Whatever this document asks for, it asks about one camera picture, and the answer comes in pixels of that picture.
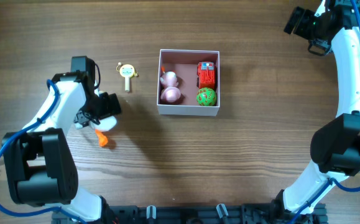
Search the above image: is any left blue cable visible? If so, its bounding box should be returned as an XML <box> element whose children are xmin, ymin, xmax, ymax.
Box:
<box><xmin>0</xmin><ymin>78</ymin><xmax>87</xmax><ymax>224</ymax></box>

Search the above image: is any pink pig toy figure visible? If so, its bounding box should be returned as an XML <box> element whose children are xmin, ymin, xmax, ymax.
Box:
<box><xmin>159</xmin><ymin>67</ymin><xmax>182</xmax><ymax>104</ymax></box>

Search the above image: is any green numbered ball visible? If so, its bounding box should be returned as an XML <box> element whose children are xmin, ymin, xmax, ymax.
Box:
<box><xmin>196</xmin><ymin>87</ymin><xmax>217</xmax><ymax>106</ymax></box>

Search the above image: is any pink open cardboard box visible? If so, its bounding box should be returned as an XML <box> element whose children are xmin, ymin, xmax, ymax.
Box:
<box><xmin>157</xmin><ymin>49</ymin><xmax>221</xmax><ymax>116</ymax></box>

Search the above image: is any white yellow duck plush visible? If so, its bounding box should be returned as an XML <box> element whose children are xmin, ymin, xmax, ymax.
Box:
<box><xmin>88</xmin><ymin>90</ymin><xmax>118</xmax><ymax>148</ymax></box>

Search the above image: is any red toy fire truck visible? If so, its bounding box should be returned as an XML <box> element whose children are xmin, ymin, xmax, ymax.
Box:
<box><xmin>197</xmin><ymin>62</ymin><xmax>216</xmax><ymax>89</ymax></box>

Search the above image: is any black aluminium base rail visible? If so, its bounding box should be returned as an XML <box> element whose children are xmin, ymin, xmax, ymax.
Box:
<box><xmin>51</xmin><ymin>203</ymin><xmax>328</xmax><ymax>224</ymax></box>

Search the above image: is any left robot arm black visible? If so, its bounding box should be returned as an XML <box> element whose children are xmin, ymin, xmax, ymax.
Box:
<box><xmin>0</xmin><ymin>56</ymin><xmax>121</xmax><ymax>223</ymax></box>

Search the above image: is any yellow wooden rattle toy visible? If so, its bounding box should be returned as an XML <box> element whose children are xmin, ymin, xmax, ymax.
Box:
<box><xmin>116</xmin><ymin>62</ymin><xmax>139</xmax><ymax>93</ymax></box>

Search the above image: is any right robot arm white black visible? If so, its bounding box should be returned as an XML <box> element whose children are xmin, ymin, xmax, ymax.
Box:
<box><xmin>270</xmin><ymin>1</ymin><xmax>360</xmax><ymax>223</ymax></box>

